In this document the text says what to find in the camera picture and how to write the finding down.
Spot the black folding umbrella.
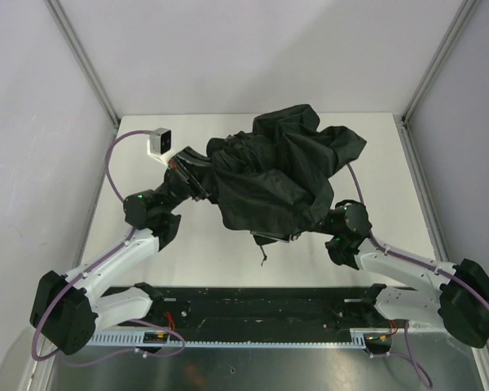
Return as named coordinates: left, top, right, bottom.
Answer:
left=206, top=104, right=367, bottom=266

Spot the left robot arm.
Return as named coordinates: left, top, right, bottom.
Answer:
left=29, top=147, right=211, bottom=361

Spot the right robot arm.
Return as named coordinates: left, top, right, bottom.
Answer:
left=313, top=200, right=489, bottom=349

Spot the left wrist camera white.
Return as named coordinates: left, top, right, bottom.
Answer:
left=147, top=128, right=173, bottom=165

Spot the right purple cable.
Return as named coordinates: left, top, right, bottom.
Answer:
left=346, top=162, right=489, bottom=388

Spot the left aluminium frame post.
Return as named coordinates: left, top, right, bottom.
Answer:
left=43, top=0, right=121, bottom=129

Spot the aluminium frame post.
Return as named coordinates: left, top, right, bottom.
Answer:
left=43, top=0, right=121, bottom=129
left=394, top=0, right=481, bottom=261

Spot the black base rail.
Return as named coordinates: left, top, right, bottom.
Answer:
left=143, top=286, right=390, bottom=329

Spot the right aluminium frame post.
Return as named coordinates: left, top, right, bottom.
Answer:
left=394, top=0, right=481, bottom=261

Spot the grey cable duct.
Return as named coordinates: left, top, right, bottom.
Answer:
left=86, top=329, right=389, bottom=349

